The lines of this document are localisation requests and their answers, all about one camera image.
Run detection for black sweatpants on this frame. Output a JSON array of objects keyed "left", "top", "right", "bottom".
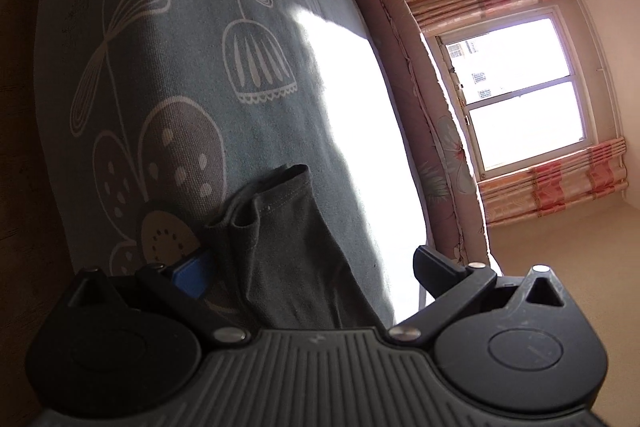
[{"left": 201, "top": 165, "right": 383, "bottom": 329}]

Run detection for folded floral quilt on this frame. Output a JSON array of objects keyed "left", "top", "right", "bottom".
[{"left": 356, "top": 0, "right": 491, "bottom": 265}]

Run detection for right pink curtain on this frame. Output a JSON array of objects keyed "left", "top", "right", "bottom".
[{"left": 480, "top": 136, "right": 628, "bottom": 227}]

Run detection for window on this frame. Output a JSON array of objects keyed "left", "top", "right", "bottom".
[{"left": 435, "top": 4, "right": 596, "bottom": 179}]

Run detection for grey patterned bed sheet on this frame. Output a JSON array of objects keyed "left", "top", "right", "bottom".
[{"left": 34, "top": 0, "right": 427, "bottom": 324}]

